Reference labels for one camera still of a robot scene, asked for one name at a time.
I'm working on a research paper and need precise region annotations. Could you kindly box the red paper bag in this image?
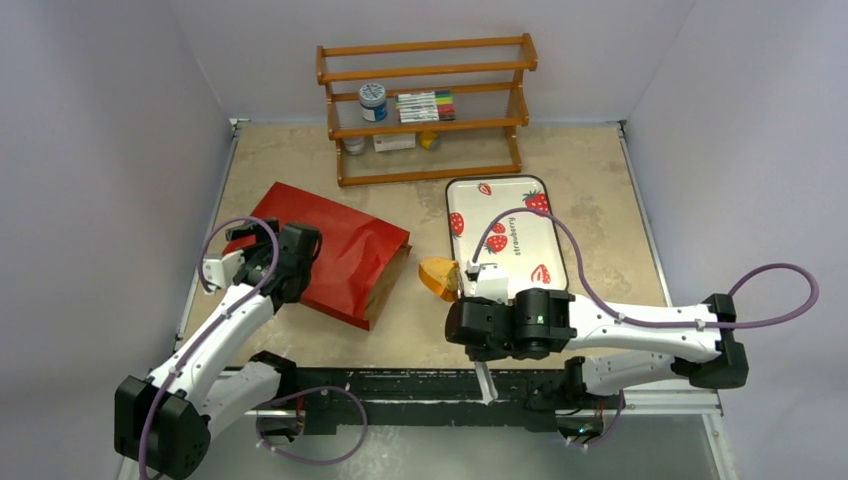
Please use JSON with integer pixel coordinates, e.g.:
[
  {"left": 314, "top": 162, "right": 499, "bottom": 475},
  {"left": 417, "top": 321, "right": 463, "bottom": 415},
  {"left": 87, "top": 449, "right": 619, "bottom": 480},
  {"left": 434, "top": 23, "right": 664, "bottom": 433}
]
[{"left": 251, "top": 182, "right": 411, "bottom": 331}]

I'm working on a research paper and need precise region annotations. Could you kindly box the strawberry print white tray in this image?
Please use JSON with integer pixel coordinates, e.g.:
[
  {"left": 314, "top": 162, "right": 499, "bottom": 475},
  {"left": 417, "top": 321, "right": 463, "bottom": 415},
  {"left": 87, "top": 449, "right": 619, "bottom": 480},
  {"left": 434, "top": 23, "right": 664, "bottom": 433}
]
[{"left": 445, "top": 175, "right": 568, "bottom": 297}]

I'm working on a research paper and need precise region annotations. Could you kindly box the yellow fake bread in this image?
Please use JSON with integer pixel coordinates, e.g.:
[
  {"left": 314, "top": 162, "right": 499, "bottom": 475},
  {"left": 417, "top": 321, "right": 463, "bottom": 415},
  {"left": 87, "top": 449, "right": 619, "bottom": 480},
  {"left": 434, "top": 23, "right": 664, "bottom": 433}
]
[{"left": 418, "top": 257, "right": 460, "bottom": 302}]

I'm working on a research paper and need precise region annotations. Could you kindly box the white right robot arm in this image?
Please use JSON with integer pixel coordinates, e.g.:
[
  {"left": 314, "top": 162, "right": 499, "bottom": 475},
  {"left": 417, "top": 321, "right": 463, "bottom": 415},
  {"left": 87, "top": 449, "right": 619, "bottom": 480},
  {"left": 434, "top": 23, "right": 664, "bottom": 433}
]
[{"left": 445, "top": 288, "right": 749, "bottom": 407}]

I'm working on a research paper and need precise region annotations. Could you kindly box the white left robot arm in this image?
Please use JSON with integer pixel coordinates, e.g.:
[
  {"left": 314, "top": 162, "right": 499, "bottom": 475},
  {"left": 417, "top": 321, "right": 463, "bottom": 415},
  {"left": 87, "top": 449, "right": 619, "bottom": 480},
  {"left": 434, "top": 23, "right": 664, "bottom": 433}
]
[{"left": 113, "top": 216, "right": 323, "bottom": 479}]

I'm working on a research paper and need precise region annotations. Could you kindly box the small white bottle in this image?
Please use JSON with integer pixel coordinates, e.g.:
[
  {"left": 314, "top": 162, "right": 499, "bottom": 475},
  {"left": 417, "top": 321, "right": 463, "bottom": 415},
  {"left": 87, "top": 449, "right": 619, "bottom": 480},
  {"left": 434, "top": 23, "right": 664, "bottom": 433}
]
[{"left": 342, "top": 136, "right": 366, "bottom": 155}]

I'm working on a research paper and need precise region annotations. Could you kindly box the small white box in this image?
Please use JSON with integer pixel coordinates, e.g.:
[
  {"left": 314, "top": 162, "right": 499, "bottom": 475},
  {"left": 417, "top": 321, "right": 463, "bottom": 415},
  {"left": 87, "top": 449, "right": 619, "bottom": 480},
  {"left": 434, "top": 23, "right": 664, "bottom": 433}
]
[{"left": 372, "top": 133, "right": 417, "bottom": 153}]

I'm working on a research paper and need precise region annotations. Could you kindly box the blue label white jar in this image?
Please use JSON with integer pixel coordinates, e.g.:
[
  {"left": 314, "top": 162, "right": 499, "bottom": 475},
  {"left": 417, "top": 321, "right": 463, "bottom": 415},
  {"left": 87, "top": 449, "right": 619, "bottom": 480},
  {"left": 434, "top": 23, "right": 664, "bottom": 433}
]
[{"left": 358, "top": 82, "right": 387, "bottom": 122}]

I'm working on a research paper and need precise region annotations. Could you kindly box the small yellow cube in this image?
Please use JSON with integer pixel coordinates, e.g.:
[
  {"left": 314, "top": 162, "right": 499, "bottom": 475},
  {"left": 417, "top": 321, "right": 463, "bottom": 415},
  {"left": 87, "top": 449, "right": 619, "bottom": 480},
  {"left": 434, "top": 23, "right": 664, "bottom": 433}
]
[{"left": 419, "top": 131, "right": 440, "bottom": 151}]

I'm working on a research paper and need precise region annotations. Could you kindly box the pack of coloured markers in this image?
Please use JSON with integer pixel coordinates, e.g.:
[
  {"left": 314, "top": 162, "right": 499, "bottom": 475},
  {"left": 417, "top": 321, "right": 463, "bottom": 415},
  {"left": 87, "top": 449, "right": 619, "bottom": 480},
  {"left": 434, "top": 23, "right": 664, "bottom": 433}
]
[{"left": 395, "top": 90, "right": 456, "bottom": 123}]

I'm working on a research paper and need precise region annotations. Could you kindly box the orange wooden shelf rack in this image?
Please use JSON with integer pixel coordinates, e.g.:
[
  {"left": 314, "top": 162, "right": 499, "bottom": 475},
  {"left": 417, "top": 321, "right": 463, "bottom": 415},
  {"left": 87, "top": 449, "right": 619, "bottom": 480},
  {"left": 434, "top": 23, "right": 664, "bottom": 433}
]
[{"left": 315, "top": 33, "right": 538, "bottom": 187}]

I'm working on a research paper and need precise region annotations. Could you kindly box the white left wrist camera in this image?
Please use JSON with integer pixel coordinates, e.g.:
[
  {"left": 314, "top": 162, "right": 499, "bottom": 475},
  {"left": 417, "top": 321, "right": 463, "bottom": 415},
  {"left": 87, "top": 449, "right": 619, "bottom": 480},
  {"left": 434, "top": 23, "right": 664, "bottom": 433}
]
[{"left": 199, "top": 251, "right": 244, "bottom": 295}]

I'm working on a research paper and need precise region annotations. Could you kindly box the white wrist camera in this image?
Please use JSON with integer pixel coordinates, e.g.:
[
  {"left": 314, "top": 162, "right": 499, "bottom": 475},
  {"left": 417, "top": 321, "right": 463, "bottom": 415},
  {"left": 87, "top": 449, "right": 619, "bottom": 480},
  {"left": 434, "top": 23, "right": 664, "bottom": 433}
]
[
  {"left": 463, "top": 260, "right": 509, "bottom": 304},
  {"left": 199, "top": 251, "right": 244, "bottom": 295}
]

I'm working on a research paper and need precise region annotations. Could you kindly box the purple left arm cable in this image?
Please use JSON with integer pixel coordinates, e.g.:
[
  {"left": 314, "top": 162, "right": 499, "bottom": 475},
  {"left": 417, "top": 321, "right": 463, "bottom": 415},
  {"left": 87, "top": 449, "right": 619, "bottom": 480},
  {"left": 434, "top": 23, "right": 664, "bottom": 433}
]
[{"left": 137, "top": 215, "right": 282, "bottom": 480}]

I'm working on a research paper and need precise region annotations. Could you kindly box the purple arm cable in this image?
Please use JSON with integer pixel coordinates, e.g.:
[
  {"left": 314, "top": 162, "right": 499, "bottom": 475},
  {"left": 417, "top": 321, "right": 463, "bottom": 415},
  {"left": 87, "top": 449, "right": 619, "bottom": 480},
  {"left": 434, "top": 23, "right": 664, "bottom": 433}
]
[
  {"left": 471, "top": 208, "right": 821, "bottom": 331},
  {"left": 137, "top": 215, "right": 282, "bottom": 480}
]

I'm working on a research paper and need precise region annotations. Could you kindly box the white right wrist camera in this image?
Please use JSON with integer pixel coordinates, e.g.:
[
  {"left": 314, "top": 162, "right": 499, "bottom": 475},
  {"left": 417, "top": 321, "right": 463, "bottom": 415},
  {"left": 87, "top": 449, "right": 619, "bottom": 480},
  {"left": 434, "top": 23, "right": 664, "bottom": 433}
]
[{"left": 463, "top": 260, "right": 509, "bottom": 304}]

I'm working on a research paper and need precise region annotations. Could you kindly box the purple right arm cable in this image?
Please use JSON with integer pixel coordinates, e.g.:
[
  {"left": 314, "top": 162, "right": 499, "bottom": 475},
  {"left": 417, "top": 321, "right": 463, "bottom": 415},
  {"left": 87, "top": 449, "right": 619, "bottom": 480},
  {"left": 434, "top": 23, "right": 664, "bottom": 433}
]
[{"left": 471, "top": 208, "right": 821, "bottom": 331}]

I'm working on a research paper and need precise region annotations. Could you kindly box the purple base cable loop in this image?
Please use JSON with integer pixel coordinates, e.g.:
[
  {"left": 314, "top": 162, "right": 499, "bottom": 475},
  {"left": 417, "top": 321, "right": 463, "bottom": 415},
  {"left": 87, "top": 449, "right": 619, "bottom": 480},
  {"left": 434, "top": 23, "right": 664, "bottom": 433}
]
[{"left": 254, "top": 385, "right": 369, "bottom": 466}]

